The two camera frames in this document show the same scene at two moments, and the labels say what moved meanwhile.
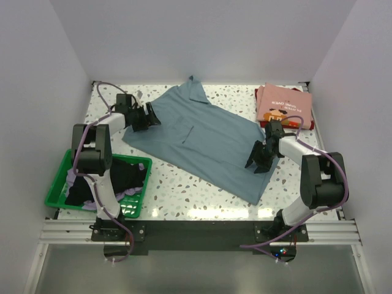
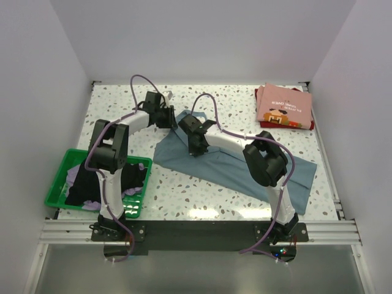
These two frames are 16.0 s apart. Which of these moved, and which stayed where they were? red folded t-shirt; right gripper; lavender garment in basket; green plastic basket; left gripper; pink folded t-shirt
Moved: left gripper; right gripper
Stayed: pink folded t-shirt; lavender garment in basket; green plastic basket; red folded t-shirt
